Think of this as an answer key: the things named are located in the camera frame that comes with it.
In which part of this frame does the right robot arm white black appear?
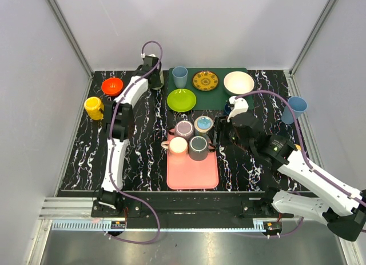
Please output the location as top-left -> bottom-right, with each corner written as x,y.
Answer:
214,113 -> 365,242

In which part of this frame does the grey mug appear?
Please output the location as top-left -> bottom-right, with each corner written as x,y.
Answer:
188,136 -> 216,161

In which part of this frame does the pink tray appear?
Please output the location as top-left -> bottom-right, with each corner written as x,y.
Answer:
166,136 -> 219,190

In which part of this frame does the yellow patterned plate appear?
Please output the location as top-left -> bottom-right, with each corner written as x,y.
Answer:
192,70 -> 219,91

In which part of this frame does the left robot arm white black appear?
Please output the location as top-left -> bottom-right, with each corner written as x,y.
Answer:
94,54 -> 164,217

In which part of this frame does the front aluminium rail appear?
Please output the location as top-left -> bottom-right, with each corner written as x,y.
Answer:
51,218 -> 275,232

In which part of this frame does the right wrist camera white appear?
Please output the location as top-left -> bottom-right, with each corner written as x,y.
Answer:
227,96 -> 249,122

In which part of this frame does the red bowl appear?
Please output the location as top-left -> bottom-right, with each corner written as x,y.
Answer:
101,77 -> 124,97

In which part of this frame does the purple mug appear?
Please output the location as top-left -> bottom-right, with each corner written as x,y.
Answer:
174,121 -> 194,140

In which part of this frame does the light green mug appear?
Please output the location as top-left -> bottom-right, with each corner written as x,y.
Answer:
153,70 -> 164,90

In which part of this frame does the right aluminium frame post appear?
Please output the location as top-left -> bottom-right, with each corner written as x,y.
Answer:
290,0 -> 344,76

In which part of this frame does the pink mug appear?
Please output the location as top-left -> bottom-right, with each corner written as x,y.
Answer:
161,137 -> 188,157

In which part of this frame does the blue cup at right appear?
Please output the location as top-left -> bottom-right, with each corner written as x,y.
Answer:
281,97 -> 308,125

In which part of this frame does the light blue mug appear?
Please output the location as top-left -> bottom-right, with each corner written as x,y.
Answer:
194,115 -> 214,136

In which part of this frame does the yellow mug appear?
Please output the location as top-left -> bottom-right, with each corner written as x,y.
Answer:
83,97 -> 104,121

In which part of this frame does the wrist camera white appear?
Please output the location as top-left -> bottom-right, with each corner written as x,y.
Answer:
141,53 -> 156,59
227,96 -> 249,122

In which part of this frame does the dark green mat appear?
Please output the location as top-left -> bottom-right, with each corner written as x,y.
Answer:
168,67 -> 248,110

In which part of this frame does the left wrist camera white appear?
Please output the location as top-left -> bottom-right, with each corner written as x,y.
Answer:
141,53 -> 156,59

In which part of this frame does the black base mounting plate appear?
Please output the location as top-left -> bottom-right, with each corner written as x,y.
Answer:
91,191 -> 279,219

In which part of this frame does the lime green plate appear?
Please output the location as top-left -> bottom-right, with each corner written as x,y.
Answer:
167,89 -> 197,113

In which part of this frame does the blue cup on mat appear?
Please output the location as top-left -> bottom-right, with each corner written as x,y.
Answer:
172,66 -> 188,89

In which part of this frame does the navy blue mug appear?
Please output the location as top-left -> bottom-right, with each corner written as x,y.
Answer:
224,103 -> 233,116

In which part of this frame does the white bowl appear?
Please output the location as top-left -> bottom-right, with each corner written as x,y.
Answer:
224,71 -> 254,95

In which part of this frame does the left aluminium frame post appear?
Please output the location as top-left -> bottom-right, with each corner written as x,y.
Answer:
46,0 -> 94,77

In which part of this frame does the aluminium frame post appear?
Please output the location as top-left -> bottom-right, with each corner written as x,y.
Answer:
290,0 -> 344,76
46,0 -> 94,77

